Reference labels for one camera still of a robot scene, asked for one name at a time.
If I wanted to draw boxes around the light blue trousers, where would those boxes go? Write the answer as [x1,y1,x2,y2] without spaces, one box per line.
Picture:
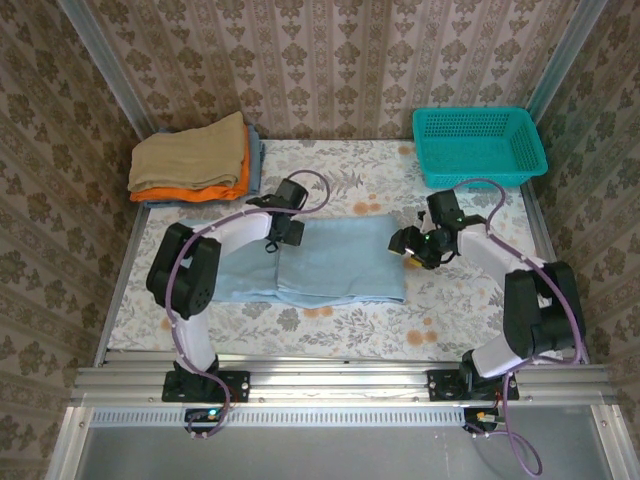
[177,213,407,310]

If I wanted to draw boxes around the stack of folded towels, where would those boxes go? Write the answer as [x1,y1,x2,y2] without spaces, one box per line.
[142,124,266,209]

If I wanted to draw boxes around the orange folded trousers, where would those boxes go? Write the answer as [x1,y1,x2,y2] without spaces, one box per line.
[129,124,251,204]

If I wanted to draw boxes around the beige folded trousers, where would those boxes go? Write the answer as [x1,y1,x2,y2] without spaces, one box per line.
[127,110,247,193]

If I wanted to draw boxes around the floral tablecloth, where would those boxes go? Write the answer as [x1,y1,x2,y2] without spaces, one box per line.
[107,138,566,364]

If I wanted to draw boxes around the teal plastic basket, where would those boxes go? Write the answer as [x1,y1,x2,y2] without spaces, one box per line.
[412,106,549,190]

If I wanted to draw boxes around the grey metal bench panel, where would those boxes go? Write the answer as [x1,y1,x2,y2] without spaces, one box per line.
[44,404,640,480]

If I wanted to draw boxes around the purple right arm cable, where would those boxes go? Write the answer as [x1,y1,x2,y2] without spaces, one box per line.
[452,177,587,474]

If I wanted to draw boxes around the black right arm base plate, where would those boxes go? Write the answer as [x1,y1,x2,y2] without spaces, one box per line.
[427,368,520,402]

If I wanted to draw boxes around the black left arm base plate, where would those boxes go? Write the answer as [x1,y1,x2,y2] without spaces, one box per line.
[160,370,251,404]

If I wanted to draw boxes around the aluminium mounting rail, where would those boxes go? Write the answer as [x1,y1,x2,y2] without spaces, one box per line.
[69,349,614,406]

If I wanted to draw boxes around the slotted grey cable duct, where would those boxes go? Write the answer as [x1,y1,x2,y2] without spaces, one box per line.
[89,407,469,426]

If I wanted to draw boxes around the aluminium frame upright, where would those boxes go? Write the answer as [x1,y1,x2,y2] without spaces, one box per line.
[57,0,154,139]
[509,0,596,146]

